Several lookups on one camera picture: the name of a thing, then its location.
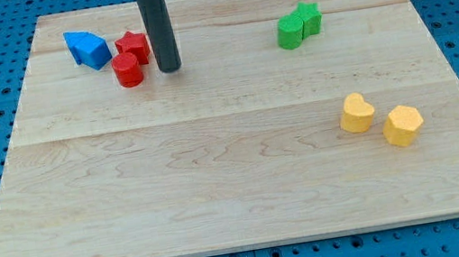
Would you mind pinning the light wooden board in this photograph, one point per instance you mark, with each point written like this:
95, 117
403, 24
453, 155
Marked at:
242, 148

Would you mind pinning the green cylinder block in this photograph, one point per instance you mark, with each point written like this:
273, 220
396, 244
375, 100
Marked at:
290, 32

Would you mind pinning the red cylinder block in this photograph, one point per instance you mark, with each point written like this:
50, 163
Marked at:
127, 69

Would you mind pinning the red star block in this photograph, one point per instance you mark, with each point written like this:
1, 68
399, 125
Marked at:
136, 44

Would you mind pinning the yellow heart block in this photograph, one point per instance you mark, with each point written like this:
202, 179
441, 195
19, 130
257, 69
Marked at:
357, 114

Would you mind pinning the green star block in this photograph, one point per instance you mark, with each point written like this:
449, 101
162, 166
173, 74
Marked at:
311, 16

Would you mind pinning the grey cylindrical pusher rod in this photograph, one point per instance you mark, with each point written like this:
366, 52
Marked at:
157, 23

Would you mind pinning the blue cube block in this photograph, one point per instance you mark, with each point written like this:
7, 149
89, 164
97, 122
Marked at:
93, 51

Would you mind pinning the yellow hexagon block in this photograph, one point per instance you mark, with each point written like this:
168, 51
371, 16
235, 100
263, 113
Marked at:
402, 125

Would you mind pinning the blue triangle block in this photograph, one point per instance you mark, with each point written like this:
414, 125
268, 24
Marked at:
74, 41

